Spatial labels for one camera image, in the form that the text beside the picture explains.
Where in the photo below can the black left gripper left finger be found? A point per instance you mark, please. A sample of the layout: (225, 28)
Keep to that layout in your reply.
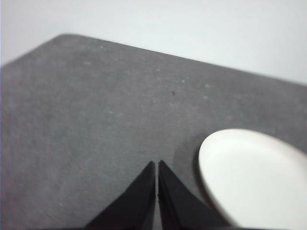
(136, 206)

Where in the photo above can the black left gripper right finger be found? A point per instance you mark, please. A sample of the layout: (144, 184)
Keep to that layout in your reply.
(177, 206)

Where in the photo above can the white round plate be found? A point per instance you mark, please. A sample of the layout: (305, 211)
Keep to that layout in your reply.
(251, 172)

